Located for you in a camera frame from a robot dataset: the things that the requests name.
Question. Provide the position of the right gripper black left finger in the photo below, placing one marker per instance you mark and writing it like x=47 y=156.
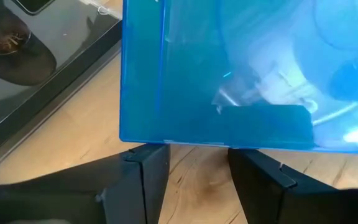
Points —
x=73 y=199

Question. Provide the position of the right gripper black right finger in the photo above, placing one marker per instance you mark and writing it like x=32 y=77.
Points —
x=291 y=205

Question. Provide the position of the clear jewel case black tray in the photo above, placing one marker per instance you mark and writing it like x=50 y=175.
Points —
x=57 y=46

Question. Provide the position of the blue plastic disc case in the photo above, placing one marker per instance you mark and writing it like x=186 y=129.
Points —
x=197 y=77

